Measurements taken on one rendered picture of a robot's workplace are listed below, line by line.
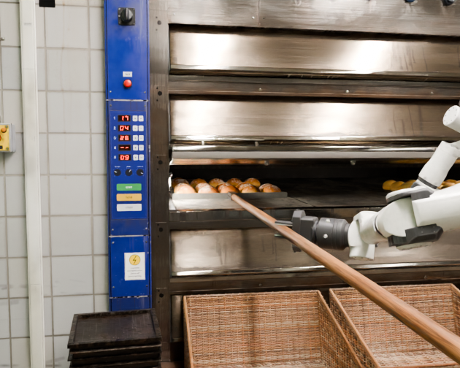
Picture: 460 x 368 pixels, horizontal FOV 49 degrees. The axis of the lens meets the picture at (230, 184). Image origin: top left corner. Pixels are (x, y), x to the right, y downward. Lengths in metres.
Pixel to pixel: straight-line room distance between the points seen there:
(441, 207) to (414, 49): 1.22
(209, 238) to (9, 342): 0.84
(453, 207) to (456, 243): 1.25
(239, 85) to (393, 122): 0.66
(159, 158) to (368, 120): 0.86
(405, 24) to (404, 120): 0.39
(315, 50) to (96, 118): 0.89
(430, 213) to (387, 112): 1.09
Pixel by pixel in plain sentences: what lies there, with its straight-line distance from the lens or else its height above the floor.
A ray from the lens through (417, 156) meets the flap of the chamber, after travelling 2.06.
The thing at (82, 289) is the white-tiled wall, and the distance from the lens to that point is 2.02.
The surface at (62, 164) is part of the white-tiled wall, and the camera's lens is 1.95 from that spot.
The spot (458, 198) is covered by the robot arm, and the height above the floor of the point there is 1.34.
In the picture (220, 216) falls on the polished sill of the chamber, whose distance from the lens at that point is 1.97.
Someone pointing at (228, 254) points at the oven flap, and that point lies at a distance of 2.00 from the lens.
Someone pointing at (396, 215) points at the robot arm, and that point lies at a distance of 1.19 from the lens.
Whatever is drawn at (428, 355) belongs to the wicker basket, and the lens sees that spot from 2.29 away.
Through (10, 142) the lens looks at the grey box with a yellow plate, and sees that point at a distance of 1.91.
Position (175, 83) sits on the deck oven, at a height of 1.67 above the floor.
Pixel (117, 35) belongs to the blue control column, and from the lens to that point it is 1.93.
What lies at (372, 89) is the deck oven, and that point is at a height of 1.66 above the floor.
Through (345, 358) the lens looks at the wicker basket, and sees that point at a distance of 1.86.
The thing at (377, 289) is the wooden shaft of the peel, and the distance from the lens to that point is 0.92.
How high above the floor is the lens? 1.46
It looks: 5 degrees down
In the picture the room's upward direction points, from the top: straight up
